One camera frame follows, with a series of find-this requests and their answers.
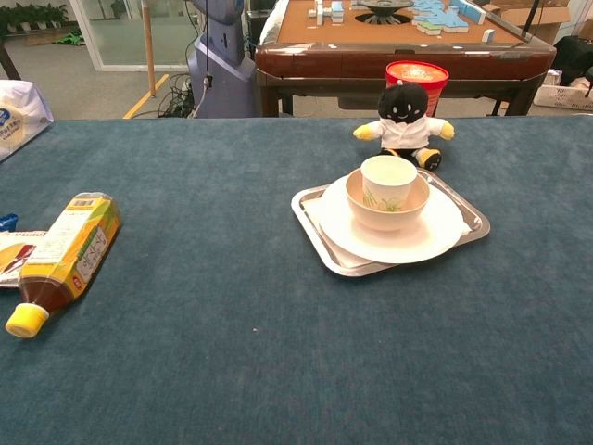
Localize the white paper cup green print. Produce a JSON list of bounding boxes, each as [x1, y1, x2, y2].
[[360, 155, 418, 213]]

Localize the tangle of floor cables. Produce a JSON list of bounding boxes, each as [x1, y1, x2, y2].
[[159, 72, 194, 118]]

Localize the hanging cable with connector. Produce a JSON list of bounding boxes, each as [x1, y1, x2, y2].
[[192, 0, 215, 118]]

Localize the white plastic basket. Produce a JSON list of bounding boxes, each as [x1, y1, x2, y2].
[[532, 83, 593, 112]]

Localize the row of potted plants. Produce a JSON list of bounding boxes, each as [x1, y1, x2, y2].
[[0, 2, 69, 33]]

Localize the cardboard box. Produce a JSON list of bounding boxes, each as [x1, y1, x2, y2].
[[481, 0, 575, 45]]

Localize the red lidded tub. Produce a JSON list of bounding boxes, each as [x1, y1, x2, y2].
[[385, 59, 450, 117]]

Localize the black-headed plush doll white coat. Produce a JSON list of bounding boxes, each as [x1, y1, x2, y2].
[[352, 79, 456, 171]]

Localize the stack of white-blue mahjong tiles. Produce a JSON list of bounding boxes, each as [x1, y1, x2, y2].
[[308, 0, 347, 24]]

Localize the tea bottle yellow cap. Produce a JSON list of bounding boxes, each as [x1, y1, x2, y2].
[[4, 192, 124, 339]]

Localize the black bag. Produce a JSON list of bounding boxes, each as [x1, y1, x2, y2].
[[553, 34, 593, 87]]

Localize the silver metal tray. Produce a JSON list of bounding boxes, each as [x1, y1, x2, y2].
[[290, 167, 491, 278]]

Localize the brown mahjong table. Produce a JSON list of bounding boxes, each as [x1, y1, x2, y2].
[[254, 0, 557, 117]]

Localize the wooden pole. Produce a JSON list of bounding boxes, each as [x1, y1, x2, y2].
[[141, 0, 158, 98]]

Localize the white round plate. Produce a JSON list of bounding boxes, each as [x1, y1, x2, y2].
[[318, 174, 464, 265]]

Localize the blue felt table cover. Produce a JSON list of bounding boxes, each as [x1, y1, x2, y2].
[[0, 116, 593, 445]]

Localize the white snack bag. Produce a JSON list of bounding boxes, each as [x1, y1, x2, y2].
[[0, 79, 56, 163]]

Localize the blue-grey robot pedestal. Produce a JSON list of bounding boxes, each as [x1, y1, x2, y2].
[[186, 0, 259, 119]]

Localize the pile of blue mahjong tiles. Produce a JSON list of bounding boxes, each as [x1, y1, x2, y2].
[[411, 0, 487, 37]]

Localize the green object on floor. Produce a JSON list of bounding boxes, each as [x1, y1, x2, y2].
[[53, 30, 87, 46]]

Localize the beige bowl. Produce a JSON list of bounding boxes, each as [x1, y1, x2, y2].
[[345, 167, 431, 233]]

